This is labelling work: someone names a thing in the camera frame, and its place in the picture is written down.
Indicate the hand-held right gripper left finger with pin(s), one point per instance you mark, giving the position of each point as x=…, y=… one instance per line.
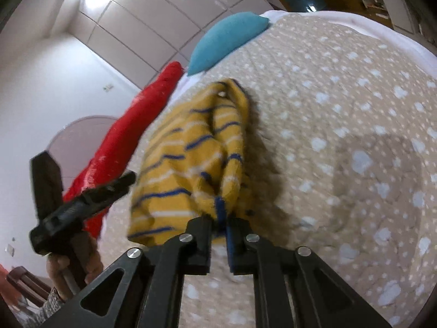
x=201, y=246

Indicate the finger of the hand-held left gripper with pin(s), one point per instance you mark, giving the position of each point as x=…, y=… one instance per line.
x=109, y=188
x=46, y=184

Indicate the white bed sheet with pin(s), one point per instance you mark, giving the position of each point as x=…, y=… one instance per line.
x=341, y=20

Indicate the white glossy wardrobe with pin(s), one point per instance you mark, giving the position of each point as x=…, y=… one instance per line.
x=153, y=13

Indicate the yellow striped sweater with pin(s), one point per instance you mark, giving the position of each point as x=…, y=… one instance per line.
x=191, y=150

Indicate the cluttered white shelf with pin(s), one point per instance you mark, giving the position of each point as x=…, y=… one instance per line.
x=403, y=6

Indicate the person's left hand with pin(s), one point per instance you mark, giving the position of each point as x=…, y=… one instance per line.
x=93, y=263

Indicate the bright window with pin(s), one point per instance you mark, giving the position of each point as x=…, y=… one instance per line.
x=312, y=6

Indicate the wooden chair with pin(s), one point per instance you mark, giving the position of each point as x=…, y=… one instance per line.
x=29, y=285

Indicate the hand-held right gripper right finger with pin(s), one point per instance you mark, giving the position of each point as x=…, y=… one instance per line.
x=231, y=246

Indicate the teal pillow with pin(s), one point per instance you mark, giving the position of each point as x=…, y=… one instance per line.
x=225, y=37

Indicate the beige spotted blanket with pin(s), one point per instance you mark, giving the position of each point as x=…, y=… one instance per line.
x=324, y=109

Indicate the grey rounded headboard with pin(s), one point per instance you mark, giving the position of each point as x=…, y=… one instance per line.
x=78, y=136

